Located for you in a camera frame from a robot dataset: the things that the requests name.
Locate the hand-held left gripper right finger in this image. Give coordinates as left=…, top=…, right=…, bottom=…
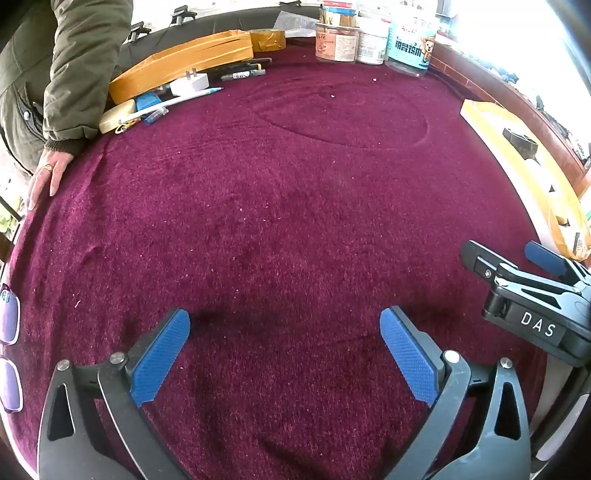
left=379, top=305, right=532, bottom=480

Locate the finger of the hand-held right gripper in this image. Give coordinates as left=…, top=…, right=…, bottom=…
left=461, top=240, right=520, bottom=282
left=525, top=241, right=591, bottom=287

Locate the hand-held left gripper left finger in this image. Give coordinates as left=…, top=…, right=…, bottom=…
left=38, top=308, right=195, bottom=480

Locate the narrow yellow cardboard box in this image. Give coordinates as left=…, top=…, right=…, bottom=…
left=460, top=99, right=591, bottom=261

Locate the brick pattern wooden panel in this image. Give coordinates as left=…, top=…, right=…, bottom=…
left=429, top=41, right=591, bottom=199

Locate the pile of dark small items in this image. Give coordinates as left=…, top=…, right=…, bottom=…
left=462, top=46, right=591, bottom=167

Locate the large jar blue label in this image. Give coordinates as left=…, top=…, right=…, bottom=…
left=385, top=0, right=439, bottom=78

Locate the white plastic jar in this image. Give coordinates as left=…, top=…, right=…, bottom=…
left=355, top=16, right=391, bottom=65

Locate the cream eraser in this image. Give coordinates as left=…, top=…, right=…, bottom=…
left=99, top=100, right=138, bottom=134

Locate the clear jar orange label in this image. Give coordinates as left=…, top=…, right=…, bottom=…
left=315, top=21, right=361, bottom=63

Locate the light blue pen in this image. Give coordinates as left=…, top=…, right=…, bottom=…
left=131, top=87, right=225, bottom=116

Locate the white charger plug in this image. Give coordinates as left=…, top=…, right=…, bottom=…
left=170, top=69, right=209, bottom=97

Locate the small jar red lid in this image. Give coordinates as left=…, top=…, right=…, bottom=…
left=321, top=0, right=358, bottom=26

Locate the black marker white label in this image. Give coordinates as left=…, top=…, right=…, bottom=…
left=221, top=65, right=266, bottom=82

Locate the clear plastic bag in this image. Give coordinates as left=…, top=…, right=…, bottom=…
left=274, top=10, right=324, bottom=38

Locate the large yellow taped box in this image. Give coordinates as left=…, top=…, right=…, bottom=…
left=108, top=30, right=254, bottom=106

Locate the brown tape roll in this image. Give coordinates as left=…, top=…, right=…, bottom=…
left=249, top=28, right=288, bottom=51

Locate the black sofa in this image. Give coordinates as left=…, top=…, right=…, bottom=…
left=117, top=2, right=324, bottom=61

